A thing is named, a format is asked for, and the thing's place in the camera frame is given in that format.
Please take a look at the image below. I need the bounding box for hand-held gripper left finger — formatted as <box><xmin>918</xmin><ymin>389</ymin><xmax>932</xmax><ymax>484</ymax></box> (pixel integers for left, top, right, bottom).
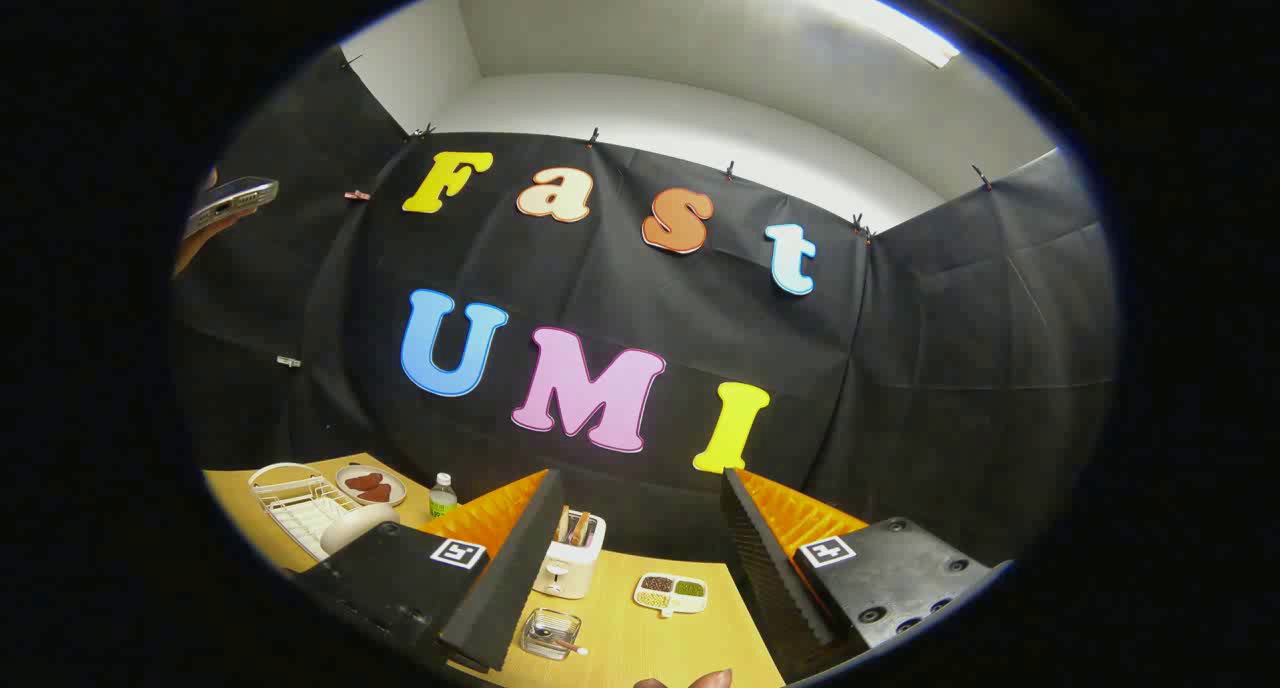
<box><xmin>285</xmin><ymin>468</ymin><xmax>566</xmax><ymax>674</ymax></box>

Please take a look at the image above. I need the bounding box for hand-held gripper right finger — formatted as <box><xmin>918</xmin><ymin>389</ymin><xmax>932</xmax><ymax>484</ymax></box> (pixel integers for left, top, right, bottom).
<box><xmin>720</xmin><ymin>466</ymin><xmax>1013</xmax><ymax>684</ymax></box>

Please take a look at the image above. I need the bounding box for metal wire basket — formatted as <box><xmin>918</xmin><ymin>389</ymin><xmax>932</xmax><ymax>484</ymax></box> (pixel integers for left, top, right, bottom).
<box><xmin>519</xmin><ymin>608</ymin><xmax>583</xmax><ymax>662</ymax></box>

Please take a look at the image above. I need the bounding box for spoon with checkered handle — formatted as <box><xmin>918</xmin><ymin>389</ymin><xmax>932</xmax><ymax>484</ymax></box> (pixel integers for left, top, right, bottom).
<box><xmin>533</xmin><ymin>623</ymin><xmax>590</xmax><ymax>658</ymax></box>

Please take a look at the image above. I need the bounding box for beige round plate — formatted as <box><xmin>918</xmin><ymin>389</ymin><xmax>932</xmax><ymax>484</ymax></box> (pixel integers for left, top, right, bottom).
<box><xmin>320</xmin><ymin>503</ymin><xmax>401</xmax><ymax>556</ymax></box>

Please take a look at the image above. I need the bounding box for white wire dish rack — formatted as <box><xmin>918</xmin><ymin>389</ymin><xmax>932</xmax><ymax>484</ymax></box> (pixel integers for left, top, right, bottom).
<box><xmin>248</xmin><ymin>462</ymin><xmax>371</xmax><ymax>561</ymax></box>

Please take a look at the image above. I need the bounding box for white divided bean dish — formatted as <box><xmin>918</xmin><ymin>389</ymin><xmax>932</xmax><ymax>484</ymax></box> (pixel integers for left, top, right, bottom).
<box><xmin>633</xmin><ymin>573</ymin><xmax>709</xmax><ymax>619</ymax></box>

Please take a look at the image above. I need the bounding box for small beige oval plate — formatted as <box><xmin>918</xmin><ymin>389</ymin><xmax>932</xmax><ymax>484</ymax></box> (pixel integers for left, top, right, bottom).
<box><xmin>335</xmin><ymin>465</ymin><xmax>408</xmax><ymax>509</ymax></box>

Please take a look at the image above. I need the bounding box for white toaster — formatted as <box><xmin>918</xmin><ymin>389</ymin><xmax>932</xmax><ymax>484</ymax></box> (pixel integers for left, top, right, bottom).
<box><xmin>532</xmin><ymin>509</ymin><xmax>607</xmax><ymax>600</ymax></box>

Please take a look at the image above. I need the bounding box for black backdrop cloth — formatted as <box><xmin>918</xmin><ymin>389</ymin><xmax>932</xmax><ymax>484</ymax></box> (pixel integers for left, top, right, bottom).
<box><xmin>170</xmin><ymin>48</ymin><xmax>1119</xmax><ymax>569</ymax></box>

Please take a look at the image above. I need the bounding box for row of black clips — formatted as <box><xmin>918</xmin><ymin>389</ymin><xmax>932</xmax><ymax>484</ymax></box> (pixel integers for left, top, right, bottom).
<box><xmin>338</xmin><ymin>53</ymin><xmax>996</xmax><ymax>244</ymax></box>

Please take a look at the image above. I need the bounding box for silver smartphone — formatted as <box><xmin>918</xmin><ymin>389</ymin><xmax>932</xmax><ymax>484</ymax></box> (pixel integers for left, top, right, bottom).
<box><xmin>183</xmin><ymin>176</ymin><xmax>280</xmax><ymax>239</ymax></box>

